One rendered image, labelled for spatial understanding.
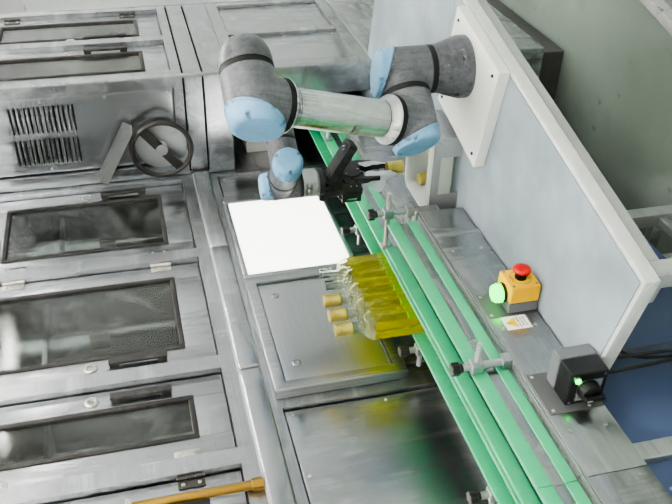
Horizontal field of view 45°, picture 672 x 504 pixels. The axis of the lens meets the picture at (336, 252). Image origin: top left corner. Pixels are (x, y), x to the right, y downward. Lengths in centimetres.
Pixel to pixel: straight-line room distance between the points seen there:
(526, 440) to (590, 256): 37
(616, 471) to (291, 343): 93
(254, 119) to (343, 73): 126
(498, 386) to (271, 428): 55
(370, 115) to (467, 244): 44
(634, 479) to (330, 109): 93
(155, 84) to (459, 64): 116
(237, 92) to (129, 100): 118
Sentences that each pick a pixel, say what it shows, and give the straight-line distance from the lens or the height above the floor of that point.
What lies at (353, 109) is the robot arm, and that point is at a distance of 180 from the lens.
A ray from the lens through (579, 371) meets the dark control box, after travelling 163.
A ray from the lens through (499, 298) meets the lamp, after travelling 183.
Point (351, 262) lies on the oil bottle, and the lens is 218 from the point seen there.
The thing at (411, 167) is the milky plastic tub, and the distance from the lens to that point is 234.
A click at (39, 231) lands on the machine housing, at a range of 277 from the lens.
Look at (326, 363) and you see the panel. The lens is 209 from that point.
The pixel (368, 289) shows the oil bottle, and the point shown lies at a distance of 208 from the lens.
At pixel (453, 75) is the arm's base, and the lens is 199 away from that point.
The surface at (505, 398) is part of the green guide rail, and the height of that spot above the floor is 93.
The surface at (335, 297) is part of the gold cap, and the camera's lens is 207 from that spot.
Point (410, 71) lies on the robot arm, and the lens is 195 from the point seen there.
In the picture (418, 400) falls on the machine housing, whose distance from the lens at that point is 207.
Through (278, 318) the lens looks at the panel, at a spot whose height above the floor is 126.
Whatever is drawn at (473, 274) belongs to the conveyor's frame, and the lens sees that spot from 195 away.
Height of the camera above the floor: 157
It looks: 13 degrees down
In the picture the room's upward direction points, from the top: 97 degrees counter-clockwise
